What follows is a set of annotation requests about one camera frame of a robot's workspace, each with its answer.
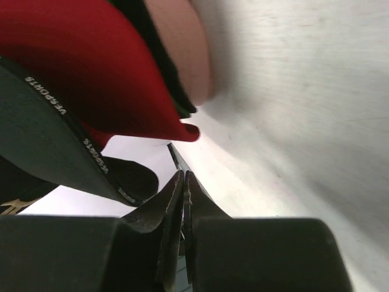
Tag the black sport baseball cap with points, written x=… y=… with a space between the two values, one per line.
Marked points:
x=41 y=135

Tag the pink baseball cap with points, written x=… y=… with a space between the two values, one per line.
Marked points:
x=183 y=36

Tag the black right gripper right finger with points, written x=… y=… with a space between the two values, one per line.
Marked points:
x=257 y=254

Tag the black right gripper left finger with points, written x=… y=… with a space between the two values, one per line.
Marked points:
x=137 y=252

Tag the dark green Yankees cap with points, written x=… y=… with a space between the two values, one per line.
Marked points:
x=182 y=112

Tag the red baseball cap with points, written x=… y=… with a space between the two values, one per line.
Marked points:
x=92 y=55

